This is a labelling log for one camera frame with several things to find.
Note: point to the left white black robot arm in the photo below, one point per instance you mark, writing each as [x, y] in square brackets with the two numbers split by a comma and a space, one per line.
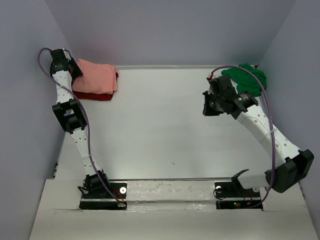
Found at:
[73, 119]

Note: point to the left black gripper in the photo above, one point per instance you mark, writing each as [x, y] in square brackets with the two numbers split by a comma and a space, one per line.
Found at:
[77, 71]

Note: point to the green crumpled t shirt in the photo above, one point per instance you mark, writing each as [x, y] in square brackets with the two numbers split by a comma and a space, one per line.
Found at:
[245, 82]

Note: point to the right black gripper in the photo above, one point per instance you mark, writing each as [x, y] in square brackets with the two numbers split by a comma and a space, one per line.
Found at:
[207, 110]

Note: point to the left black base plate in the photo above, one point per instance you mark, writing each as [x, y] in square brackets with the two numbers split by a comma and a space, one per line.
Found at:
[101, 199]

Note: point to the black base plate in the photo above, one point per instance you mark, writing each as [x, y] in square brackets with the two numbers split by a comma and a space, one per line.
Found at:
[101, 199]
[230, 198]

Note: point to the pink t shirt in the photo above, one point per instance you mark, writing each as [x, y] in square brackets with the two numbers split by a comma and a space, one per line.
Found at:
[96, 78]

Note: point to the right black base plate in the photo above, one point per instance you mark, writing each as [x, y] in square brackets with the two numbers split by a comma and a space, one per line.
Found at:
[230, 198]

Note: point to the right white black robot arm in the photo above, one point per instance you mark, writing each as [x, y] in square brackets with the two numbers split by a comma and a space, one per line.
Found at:
[289, 164]

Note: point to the red folded t shirt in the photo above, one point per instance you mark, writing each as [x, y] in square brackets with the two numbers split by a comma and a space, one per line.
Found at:
[93, 96]

